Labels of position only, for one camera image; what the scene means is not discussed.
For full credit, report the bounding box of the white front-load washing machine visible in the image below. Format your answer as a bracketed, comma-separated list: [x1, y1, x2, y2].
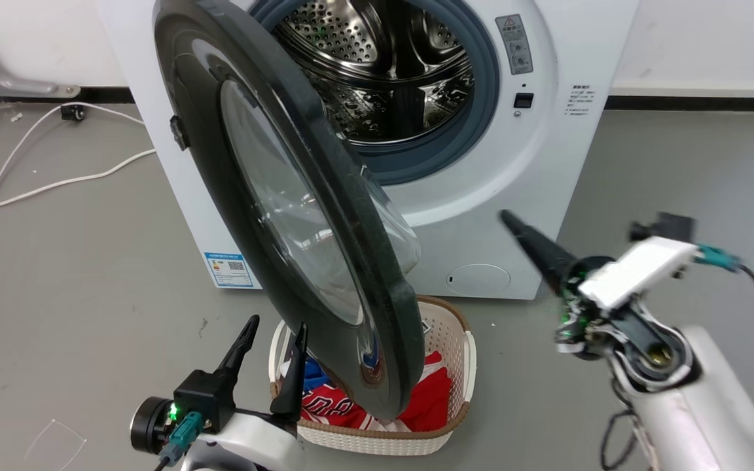
[94, 0, 639, 302]

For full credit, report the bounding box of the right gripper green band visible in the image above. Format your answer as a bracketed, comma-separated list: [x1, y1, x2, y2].
[500, 209, 653, 361]

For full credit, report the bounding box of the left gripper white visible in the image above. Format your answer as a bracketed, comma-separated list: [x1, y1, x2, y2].
[184, 315, 309, 471]

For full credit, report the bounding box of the stainless steel perforated drum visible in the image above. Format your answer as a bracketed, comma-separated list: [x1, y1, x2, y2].
[272, 0, 476, 145]

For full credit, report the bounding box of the cream woven plastic laundry basket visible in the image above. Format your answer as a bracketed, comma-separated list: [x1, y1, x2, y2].
[268, 296, 477, 457]

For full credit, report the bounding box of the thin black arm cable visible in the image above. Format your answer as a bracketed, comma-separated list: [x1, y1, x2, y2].
[599, 386, 641, 471]

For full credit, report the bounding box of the blue white energy label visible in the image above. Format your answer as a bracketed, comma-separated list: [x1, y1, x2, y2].
[204, 252, 261, 290]

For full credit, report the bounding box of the red white sports jersey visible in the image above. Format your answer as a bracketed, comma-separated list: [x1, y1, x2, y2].
[300, 351, 452, 432]

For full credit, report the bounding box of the blue garment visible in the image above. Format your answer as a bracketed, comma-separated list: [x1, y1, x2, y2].
[302, 358, 332, 393]

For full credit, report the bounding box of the dark round washing machine door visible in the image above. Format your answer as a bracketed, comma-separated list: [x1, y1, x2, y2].
[153, 0, 425, 421]

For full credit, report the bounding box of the grey drain pipe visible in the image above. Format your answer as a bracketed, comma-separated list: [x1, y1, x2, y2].
[0, 7, 81, 99]

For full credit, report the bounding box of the left teal connector cable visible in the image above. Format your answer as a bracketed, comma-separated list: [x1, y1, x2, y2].
[153, 412, 205, 471]

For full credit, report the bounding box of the right teal connector black cable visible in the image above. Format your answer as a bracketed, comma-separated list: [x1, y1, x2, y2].
[696, 244, 754, 397]

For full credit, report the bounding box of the grey rubber door gasket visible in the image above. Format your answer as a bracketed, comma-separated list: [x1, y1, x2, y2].
[249, 0, 501, 186]

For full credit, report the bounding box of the oval white filter cover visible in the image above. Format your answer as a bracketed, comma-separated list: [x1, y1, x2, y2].
[446, 264, 512, 296]

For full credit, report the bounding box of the grey warning sticker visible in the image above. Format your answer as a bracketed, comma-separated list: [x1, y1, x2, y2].
[495, 14, 534, 75]

